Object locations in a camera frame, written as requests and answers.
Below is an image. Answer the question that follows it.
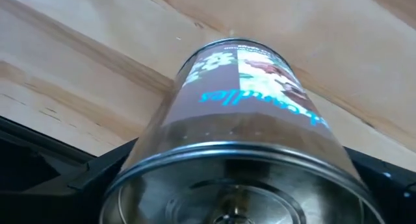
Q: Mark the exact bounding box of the black aluminium table frame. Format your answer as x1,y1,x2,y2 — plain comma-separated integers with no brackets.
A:
0,116,97,173

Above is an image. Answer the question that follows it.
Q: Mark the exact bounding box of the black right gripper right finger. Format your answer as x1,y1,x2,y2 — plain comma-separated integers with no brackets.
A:
344,147,416,224

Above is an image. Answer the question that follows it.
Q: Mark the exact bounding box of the metal candle tin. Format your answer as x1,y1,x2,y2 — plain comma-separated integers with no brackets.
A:
99,38,387,224

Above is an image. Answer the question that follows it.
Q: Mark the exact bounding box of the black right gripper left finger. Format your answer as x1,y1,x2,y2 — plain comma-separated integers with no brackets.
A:
48,138,139,224

